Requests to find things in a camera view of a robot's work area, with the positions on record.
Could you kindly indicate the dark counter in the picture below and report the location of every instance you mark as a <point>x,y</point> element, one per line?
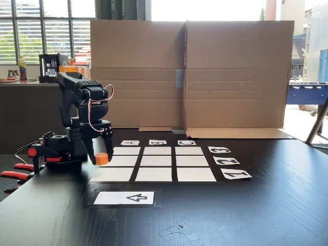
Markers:
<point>25,115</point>

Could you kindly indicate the blue foosball table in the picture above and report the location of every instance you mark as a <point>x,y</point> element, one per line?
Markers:
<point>307,93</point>

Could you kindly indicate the iced tea bottle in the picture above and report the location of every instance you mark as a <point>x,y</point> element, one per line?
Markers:
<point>22,69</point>

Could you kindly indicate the paper sheet letter C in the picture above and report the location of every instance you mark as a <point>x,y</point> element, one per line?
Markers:
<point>187,143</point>

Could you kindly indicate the brown cardboard wall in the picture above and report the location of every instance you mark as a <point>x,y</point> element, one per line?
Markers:
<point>138,56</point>
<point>238,77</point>

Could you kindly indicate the paper sheet number 1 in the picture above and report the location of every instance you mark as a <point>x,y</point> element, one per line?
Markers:
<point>235,174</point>

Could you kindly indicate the paper sheet letter A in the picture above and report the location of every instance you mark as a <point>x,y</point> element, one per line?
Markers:
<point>130,142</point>

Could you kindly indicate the round orange token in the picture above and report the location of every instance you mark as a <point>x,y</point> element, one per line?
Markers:
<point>101,159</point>

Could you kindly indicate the paper sheet number 3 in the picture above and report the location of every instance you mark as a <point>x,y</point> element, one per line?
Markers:
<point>219,150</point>

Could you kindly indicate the grey duct tape strip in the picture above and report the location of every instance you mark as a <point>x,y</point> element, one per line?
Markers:
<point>180,78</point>
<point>178,131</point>

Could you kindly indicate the slanted wooden leg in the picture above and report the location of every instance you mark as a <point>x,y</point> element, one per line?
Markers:
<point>316,123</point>

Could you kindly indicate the paper sheet letter B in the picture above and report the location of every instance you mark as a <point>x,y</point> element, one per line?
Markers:
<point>158,142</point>

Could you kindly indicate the paper sheet number 2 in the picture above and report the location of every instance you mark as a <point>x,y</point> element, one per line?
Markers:
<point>226,161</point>

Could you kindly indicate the orange juice carton pack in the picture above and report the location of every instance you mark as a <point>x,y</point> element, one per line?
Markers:
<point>77,68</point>

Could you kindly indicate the white arrow paper sheet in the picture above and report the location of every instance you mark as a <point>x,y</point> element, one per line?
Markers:
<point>124,198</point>

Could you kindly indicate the black clamp red knob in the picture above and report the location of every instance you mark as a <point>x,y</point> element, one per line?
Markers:
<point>38,156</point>

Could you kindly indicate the white nine-square grid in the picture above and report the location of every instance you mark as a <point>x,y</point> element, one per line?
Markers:
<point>159,164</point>

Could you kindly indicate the black drinks machine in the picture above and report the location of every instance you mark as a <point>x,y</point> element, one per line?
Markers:
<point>47,69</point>

